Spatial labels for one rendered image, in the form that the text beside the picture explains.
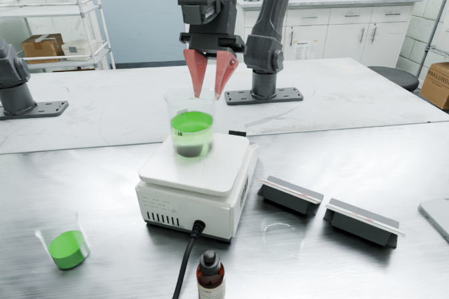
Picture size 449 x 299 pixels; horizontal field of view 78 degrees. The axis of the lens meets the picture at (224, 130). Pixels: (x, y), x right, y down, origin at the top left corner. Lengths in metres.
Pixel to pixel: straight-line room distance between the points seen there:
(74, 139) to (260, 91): 0.43
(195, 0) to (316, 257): 0.36
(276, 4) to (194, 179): 0.47
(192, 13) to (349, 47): 2.79
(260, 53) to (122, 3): 2.72
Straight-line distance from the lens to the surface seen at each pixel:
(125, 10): 3.29
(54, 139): 0.67
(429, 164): 0.61
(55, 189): 0.53
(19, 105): 0.80
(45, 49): 2.59
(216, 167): 0.35
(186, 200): 0.34
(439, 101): 2.96
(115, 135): 0.62
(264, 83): 0.70
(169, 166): 0.36
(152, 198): 0.37
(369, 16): 3.15
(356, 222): 0.40
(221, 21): 0.46
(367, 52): 3.25
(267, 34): 0.67
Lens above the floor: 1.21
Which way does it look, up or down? 31 degrees down
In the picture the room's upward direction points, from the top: 1 degrees counter-clockwise
